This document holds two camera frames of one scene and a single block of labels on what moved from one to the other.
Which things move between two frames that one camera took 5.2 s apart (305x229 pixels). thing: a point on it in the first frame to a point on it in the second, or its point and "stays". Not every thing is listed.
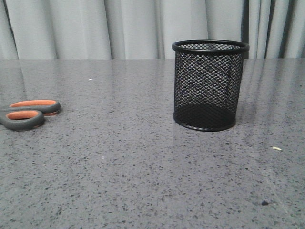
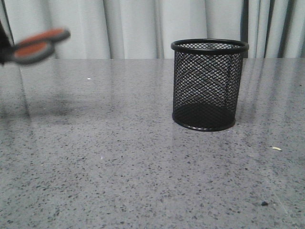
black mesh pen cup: (208, 78) stays
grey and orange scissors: (27, 115) to (38, 48)
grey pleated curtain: (83, 29) stays
